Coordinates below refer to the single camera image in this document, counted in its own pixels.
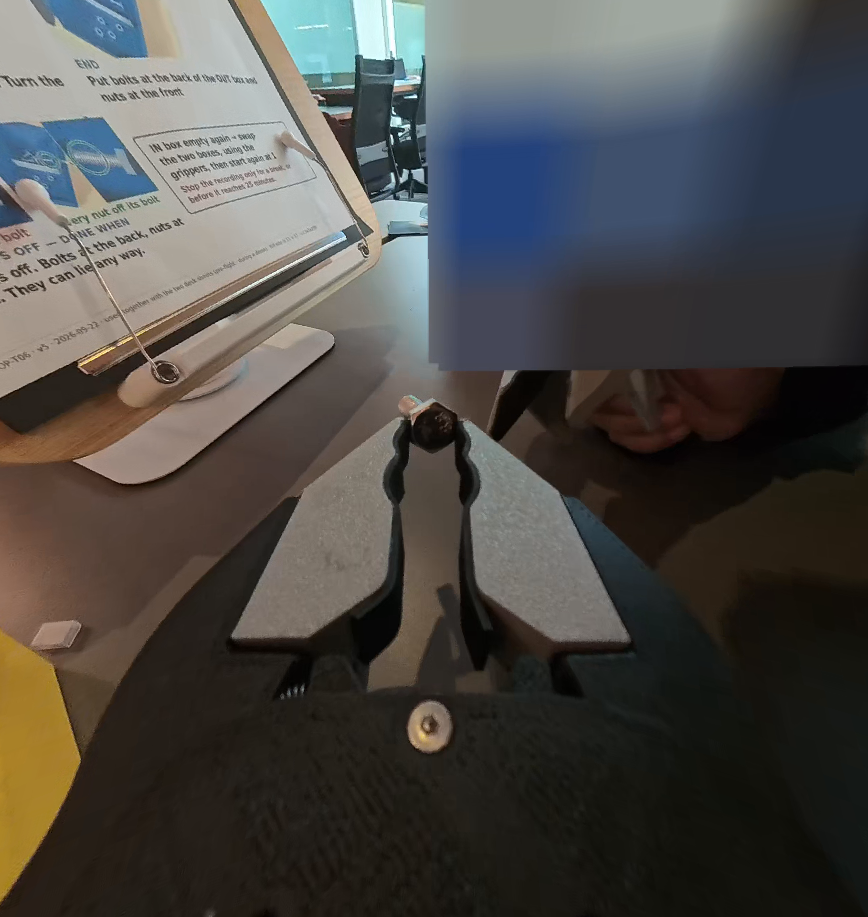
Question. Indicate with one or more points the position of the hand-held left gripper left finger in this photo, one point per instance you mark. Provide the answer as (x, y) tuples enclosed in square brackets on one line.
[(334, 559)]

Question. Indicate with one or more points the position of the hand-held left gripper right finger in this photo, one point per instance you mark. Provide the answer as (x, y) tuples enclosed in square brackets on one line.
[(527, 559)]

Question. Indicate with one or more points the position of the steel hex bolt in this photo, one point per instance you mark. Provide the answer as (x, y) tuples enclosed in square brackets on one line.
[(434, 428)]

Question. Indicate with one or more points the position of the yellow sheet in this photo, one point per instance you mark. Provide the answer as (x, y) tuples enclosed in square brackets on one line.
[(11, 752)]

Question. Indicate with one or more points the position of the person's right hand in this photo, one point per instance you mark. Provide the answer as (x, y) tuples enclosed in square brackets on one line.
[(720, 408)]

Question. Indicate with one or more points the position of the instruction sheet on stand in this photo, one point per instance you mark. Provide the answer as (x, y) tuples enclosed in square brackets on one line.
[(190, 430)]

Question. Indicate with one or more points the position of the small white square tile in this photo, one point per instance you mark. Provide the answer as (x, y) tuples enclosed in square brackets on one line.
[(56, 636)]

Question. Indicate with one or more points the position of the printed instruction sheet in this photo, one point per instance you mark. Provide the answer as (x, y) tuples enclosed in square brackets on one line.
[(155, 236)]

